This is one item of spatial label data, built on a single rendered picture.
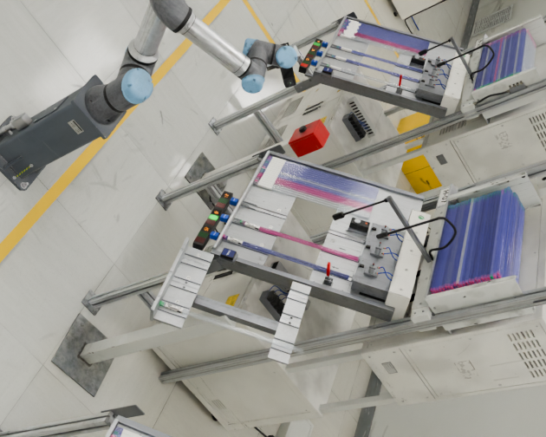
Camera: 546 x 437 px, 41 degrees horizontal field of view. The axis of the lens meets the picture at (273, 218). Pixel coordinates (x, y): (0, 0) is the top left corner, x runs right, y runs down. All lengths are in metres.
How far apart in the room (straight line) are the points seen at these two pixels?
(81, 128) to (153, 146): 1.01
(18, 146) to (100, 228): 0.57
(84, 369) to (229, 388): 0.65
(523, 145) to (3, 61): 2.50
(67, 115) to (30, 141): 0.25
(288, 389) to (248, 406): 0.27
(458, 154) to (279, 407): 1.62
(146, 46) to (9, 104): 0.85
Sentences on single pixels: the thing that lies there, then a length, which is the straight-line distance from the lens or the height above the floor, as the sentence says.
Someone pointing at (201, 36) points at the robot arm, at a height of 1.13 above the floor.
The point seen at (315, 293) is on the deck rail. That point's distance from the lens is 2.70.
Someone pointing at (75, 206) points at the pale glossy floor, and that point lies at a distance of 3.32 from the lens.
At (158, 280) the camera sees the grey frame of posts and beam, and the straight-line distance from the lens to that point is 2.91.
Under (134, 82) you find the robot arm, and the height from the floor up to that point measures 0.77.
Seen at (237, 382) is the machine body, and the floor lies 0.35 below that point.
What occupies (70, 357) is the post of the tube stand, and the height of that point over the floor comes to 0.01.
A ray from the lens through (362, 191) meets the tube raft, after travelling 3.12.
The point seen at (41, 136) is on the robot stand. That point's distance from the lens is 2.96.
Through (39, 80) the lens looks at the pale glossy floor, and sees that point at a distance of 3.46.
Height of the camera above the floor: 2.47
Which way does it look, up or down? 34 degrees down
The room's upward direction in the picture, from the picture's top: 71 degrees clockwise
